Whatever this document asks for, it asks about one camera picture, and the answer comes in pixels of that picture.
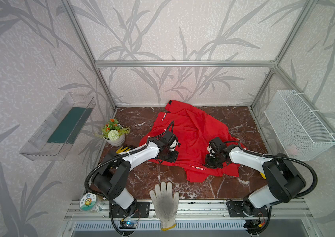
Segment red X-Sport jacket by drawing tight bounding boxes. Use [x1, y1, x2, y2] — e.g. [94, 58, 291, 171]
[139, 100, 239, 183]

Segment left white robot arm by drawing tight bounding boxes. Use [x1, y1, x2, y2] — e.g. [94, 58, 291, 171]
[84, 121, 180, 211]

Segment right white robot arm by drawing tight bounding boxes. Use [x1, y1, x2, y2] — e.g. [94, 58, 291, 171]
[206, 137, 318, 210]

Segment yellow black rubber glove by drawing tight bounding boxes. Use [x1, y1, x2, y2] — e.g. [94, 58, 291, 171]
[116, 145, 135, 154]

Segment potted artificial flower plant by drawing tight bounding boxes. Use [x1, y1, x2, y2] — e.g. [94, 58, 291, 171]
[99, 118, 130, 147]

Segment white knit work glove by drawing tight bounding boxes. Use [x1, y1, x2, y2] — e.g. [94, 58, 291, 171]
[149, 182, 179, 232]

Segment pink object in basket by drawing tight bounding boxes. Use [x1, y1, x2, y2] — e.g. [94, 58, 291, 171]
[285, 145, 301, 158]

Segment round tape roll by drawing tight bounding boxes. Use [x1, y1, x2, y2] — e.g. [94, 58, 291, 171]
[79, 193, 103, 213]

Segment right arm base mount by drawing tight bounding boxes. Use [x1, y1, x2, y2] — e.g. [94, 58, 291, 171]
[225, 199, 269, 217]

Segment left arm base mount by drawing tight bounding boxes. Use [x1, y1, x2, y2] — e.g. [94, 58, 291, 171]
[109, 201, 151, 218]

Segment white wire mesh basket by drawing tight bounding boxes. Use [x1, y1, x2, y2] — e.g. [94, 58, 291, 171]
[265, 90, 335, 161]

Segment aluminium cage frame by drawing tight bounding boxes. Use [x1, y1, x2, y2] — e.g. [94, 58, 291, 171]
[68, 1, 335, 237]

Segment clear plastic wall tray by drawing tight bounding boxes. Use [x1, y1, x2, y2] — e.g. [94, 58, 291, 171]
[20, 92, 96, 161]

